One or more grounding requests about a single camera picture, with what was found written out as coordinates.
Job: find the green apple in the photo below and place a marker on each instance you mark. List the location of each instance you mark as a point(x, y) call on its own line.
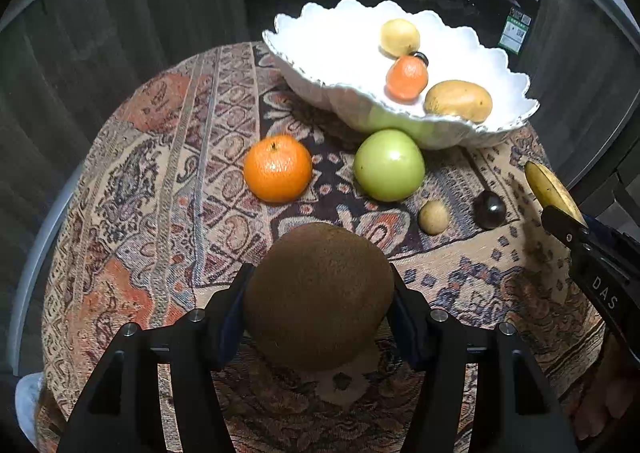
point(389, 165)

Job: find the spotted yellow banana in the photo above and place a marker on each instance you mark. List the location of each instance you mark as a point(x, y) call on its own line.
point(550, 188)

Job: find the round yellow pear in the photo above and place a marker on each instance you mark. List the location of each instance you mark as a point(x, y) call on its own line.
point(400, 37)

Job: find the brown kiwi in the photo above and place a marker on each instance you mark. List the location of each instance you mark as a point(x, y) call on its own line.
point(315, 293)

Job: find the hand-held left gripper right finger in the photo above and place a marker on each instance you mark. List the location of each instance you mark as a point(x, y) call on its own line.
point(407, 328)

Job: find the white scalloped bowl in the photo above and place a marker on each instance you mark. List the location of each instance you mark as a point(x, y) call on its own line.
point(340, 58)

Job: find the patterned paisley tablecloth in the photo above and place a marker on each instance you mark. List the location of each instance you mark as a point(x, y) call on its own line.
point(150, 213)

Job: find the yellow potato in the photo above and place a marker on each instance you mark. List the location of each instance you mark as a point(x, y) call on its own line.
point(459, 100)

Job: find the person's right hand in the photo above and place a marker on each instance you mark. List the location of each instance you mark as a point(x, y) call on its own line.
point(605, 393)

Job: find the small dark plum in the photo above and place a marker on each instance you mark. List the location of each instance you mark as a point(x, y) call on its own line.
point(421, 59)
point(490, 209)

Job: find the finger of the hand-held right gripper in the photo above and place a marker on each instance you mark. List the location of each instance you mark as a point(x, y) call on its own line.
point(565, 230)
point(607, 235)

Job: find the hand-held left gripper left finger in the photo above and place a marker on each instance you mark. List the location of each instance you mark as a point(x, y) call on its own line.
point(225, 328)

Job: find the orange tangerine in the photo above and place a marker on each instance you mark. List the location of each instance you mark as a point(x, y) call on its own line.
point(277, 173)
point(407, 79)

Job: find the green white energy sticker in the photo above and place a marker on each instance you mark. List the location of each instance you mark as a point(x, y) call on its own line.
point(515, 30)

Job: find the small tan longan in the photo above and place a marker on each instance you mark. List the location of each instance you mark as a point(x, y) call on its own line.
point(433, 217)

